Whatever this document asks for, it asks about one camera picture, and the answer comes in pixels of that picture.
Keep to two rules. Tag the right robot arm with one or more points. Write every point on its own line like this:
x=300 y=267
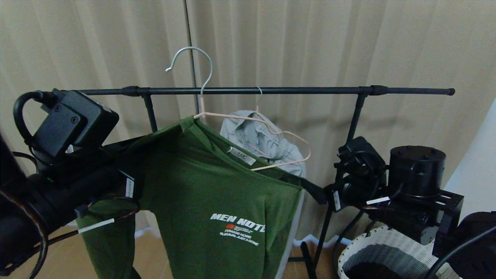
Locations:
x=416 y=170

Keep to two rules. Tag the black clothes rack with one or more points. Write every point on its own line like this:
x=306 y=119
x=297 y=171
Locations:
x=290 y=90

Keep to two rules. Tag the beige curtain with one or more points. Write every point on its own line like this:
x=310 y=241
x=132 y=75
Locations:
x=348 y=38

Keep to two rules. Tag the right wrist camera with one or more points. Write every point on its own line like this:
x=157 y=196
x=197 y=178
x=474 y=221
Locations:
x=360 y=155

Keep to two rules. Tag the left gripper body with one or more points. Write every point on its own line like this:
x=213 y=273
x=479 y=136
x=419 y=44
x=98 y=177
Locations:
x=85 y=190

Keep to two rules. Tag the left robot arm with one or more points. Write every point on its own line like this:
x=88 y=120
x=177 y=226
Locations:
x=23 y=217

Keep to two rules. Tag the green garment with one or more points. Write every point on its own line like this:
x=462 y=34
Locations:
x=213 y=186

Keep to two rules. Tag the pink clothes hanger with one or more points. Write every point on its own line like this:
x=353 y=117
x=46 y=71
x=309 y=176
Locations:
x=202 y=104
x=257 y=108

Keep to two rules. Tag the pale grey shorts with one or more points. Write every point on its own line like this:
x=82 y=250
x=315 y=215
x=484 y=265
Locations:
x=248 y=135

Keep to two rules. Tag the white laundry basket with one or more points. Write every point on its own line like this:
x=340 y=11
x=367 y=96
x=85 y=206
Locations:
x=387 y=240

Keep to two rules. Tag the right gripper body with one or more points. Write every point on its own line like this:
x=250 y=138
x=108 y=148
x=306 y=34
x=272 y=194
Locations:
x=356 y=195

